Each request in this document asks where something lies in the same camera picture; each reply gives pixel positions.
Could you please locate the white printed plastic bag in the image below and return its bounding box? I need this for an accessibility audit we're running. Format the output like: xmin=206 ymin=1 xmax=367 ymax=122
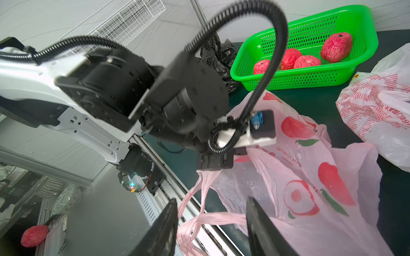
xmin=336 ymin=44 xmax=410 ymax=172

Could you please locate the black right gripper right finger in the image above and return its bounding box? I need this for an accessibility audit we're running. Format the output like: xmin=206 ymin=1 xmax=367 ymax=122
xmin=246 ymin=197 xmax=297 ymax=256

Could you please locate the black plastic bag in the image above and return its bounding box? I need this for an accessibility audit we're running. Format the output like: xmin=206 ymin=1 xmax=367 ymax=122
xmin=200 ymin=33 xmax=241 ymax=94

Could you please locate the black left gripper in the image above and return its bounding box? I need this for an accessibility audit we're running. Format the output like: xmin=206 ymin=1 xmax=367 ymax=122
xmin=139 ymin=51 xmax=233 ymax=171

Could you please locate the pink plastic bag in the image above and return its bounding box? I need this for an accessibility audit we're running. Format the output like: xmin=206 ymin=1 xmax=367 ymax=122
xmin=176 ymin=92 xmax=392 ymax=256

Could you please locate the red apple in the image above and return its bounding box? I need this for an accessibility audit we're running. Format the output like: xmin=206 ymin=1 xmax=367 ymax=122
xmin=253 ymin=60 xmax=270 ymax=75
xmin=293 ymin=55 xmax=321 ymax=69
xmin=320 ymin=32 xmax=353 ymax=63
xmin=280 ymin=49 xmax=303 ymax=70

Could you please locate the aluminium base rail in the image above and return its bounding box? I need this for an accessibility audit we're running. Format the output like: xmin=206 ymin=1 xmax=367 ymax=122
xmin=130 ymin=134 xmax=243 ymax=256

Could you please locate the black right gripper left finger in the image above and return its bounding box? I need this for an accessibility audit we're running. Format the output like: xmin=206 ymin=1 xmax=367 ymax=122
xmin=128 ymin=199 xmax=178 ymax=256

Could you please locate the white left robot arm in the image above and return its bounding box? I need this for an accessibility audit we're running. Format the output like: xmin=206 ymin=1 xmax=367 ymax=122
xmin=1 ymin=1 xmax=288 ymax=193

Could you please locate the green plastic basket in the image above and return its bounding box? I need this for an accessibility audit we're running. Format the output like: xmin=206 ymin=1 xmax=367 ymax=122
xmin=231 ymin=5 xmax=379 ymax=91

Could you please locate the white wire basket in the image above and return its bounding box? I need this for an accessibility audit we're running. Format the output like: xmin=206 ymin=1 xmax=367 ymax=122
xmin=59 ymin=0 xmax=166 ymax=47

